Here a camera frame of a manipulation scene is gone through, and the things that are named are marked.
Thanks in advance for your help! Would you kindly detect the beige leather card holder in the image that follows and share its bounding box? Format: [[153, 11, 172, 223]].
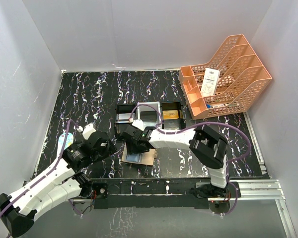
[[121, 146, 157, 166]]

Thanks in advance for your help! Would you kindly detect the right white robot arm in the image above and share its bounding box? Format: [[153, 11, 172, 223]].
[[120, 125, 228, 198]]

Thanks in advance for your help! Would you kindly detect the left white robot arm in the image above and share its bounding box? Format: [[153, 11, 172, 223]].
[[0, 131, 116, 238]]

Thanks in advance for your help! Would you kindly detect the silver card in left tray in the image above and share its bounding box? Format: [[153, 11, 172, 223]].
[[117, 113, 134, 124]]

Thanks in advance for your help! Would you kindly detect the black card in white tray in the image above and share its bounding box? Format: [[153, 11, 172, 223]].
[[140, 111, 159, 123]]

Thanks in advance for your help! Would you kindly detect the gold card in right tray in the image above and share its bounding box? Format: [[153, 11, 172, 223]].
[[162, 110, 179, 120]]

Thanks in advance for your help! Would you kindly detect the blue packaged item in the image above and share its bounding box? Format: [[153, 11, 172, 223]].
[[57, 132, 74, 152]]

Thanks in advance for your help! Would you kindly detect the left black tray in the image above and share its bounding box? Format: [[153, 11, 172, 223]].
[[115, 103, 138, 139]]

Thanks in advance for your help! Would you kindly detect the black tray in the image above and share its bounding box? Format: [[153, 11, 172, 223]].
[[161, 102, 186, 130], [115, 103, 138, 139]]

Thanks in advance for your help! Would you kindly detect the right black tray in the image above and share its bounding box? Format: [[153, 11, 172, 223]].
[[161, 102, 186, 130]]

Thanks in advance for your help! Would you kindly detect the black front base bar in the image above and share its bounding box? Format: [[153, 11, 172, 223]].
[[91, 178, 241, 212]]

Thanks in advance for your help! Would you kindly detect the white paper receipt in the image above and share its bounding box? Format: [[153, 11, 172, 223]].
[[201, 68, 220, 97]]

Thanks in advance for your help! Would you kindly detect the orange plastic file organizer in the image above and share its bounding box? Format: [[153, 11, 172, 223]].
[[179, 34, 272, 119]]

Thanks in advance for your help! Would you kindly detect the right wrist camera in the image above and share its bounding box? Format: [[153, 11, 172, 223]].
[[129, 118, 145, 130]]

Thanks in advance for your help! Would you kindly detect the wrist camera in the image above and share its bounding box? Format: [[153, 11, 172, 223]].
[[129, 118, 145, 130], [74, 123, 96, 140]]

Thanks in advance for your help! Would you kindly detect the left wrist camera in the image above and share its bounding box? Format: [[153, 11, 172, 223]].
[[74, 123, 96, 140]]

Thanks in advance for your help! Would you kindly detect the aluminium frame rail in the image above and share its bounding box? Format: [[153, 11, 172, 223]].
[[8, 179, 298, 238]]

